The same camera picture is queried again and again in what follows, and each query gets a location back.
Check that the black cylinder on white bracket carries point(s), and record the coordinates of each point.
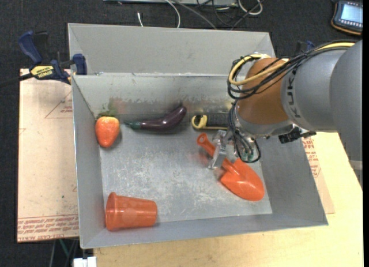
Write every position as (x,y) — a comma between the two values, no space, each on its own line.
(289,136)

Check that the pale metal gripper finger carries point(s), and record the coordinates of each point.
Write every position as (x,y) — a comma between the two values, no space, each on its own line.
(216,159)
(219,140)

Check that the yellow and black tool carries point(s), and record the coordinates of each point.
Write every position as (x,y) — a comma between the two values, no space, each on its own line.
(200,121)

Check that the orange toy strawberry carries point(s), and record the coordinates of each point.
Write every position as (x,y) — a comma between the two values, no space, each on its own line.
(106,131)

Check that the brown cardboard board red print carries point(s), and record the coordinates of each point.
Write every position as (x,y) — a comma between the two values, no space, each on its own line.
(46,156)

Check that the orange toy shovel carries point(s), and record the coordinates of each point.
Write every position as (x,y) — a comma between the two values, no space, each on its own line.
(242,180)

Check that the grey metal bin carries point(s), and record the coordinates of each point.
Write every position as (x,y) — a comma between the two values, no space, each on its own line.
(173,170)

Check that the purple toy eggplant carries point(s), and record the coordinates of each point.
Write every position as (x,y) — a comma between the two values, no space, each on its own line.
(164,122)

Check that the orange plastic cup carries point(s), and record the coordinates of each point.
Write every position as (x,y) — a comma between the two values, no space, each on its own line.
(129,211)

